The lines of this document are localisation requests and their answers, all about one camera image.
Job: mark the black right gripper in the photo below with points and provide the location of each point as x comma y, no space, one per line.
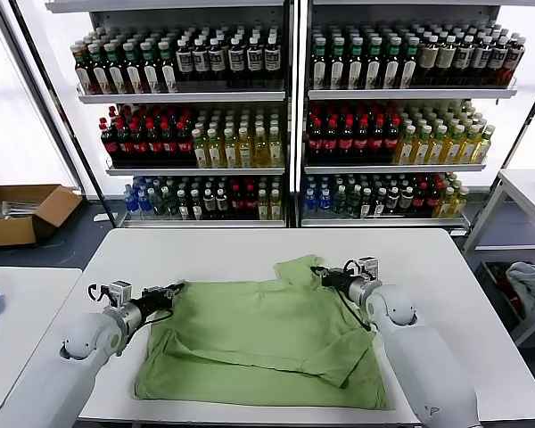
336,281

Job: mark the white cap dark drink bottle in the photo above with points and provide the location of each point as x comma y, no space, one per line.
210,203
184,206
380,203
392,201
222,203
406,201
197,206
366,203

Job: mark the grey metal bottle rack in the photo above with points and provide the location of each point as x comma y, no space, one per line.
183,96
405,94

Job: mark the green label tea bottle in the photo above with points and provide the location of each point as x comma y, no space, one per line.
374,65
152,73
169,73
136,74
391,65
101,74
319,65
356,65
409,65
117,74
337,65

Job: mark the brown cardboard box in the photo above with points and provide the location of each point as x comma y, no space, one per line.
9,230

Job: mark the red cap cola bottle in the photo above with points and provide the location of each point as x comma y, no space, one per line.
140,142
391,141
170,142
361,141
420,199
155,142
251,203
330,141
112,143
315,141
345,141
236,203
125,142
185,142
376,141
433,198

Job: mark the green polo shirt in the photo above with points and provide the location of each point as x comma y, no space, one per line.
258,339

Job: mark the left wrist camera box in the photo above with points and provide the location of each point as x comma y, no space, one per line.
118,292

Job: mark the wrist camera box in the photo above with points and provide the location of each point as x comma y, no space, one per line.
118,292
367,267

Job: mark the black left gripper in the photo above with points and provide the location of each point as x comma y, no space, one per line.
153,301

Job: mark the white blue label dark bottle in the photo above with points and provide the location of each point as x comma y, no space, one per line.
512,59
463,59
236,60
217,60
255,59
496,59
272,58
479,59
201,61
184,61

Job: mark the beige label dark bottle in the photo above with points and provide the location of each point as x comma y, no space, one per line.
446,59
428,59

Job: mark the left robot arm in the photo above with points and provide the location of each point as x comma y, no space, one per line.
89,334

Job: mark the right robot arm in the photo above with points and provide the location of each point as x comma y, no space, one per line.
419,356

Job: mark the blue water bottle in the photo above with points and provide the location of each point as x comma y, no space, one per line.
324,201
144,203
129,201
310,201

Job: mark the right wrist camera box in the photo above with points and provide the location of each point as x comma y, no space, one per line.
367,267

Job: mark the green tinted water bottle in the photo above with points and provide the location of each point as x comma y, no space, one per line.
352,203
157,203
339,203
170,204

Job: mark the yellow juice bottle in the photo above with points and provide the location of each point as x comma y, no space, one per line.
437,148
200,150
446,203
468,148
275,149
421,148
262,206
261,149
245,149
458,201
275,206
230,150
215,150
405,148
482,145
452,148

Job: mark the black diagonal frame pole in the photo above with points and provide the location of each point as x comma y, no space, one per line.
511,150
110,210

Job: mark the small white floor object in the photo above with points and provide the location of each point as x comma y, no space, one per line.
101,217

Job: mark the grey blue cloth pile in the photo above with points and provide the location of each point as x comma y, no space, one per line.
530,281

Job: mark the silver metal rods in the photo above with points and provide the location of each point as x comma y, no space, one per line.
13,208

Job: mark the grey metal frame table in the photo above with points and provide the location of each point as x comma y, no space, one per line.
524,183

